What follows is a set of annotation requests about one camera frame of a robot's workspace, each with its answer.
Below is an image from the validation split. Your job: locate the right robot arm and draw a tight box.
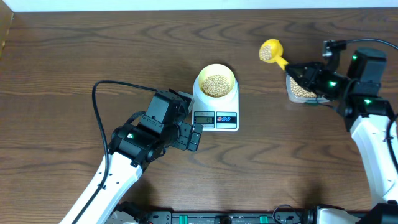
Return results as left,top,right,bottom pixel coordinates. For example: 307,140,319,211
285,48,397,223

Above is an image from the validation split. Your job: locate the yellow bowl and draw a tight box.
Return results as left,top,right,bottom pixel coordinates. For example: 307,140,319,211
198,64,236,98

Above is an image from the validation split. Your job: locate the clear plastic container of soybeans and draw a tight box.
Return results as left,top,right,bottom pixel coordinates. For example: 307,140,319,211
286,75,329,103

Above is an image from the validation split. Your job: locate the white digital kitchen scale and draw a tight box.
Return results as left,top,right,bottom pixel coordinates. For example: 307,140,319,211
192,77,239,132

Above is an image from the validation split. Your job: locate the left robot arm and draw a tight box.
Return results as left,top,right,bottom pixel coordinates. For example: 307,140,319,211
62,90,203,223

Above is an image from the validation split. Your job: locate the yellow measuring scoop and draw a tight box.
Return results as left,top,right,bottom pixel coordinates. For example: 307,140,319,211
259,39,289,70

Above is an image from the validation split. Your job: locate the left black cable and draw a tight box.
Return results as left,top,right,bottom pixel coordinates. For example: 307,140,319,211
71,80,158,224

